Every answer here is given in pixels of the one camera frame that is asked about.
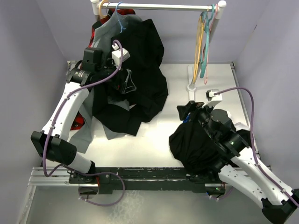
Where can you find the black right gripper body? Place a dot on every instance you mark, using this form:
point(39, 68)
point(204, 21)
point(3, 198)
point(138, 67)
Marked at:
point(203, 115)

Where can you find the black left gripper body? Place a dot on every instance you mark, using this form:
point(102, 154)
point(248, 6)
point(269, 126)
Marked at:
point(103, 72)

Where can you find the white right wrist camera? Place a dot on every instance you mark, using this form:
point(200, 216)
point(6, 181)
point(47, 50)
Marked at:
point(213, 98)

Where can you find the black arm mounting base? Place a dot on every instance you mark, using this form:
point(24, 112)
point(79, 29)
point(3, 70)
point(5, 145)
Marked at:
point(151, 179)

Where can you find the yellow clothes hanger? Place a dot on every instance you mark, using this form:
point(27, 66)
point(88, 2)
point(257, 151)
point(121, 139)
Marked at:
point(198, 49)

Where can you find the red plaid hanging shirt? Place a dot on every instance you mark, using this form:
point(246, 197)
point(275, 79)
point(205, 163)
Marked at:
point(79, 120)

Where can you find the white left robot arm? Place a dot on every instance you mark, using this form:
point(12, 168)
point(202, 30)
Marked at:
point(65, 112)

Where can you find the aluminium frame rail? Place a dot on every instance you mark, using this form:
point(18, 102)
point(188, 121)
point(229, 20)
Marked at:
point(59, 178)

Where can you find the blue plaid shirt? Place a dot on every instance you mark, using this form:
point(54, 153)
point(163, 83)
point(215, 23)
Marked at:
point(186, 119)

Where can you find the blue clothes hanger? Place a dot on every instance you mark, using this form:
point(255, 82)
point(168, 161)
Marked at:
point(118, 17)

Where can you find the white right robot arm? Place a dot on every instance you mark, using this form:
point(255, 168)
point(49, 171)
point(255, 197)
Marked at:
point(250, 176)

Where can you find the white shirt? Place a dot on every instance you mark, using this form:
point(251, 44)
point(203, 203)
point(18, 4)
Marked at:
point(237, 126)

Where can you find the teal clothes hanger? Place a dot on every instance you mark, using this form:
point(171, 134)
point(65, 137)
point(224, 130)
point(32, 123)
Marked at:
point(207, 26)

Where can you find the beige clothes hanger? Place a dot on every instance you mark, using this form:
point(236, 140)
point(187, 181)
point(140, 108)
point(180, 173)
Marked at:
point(101, 3)

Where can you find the grey hanging shirt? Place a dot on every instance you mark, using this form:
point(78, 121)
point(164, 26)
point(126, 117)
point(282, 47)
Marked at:
point(102, 40)

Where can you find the black hanging shirt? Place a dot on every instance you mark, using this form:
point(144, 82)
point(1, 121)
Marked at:
point(123, 113)

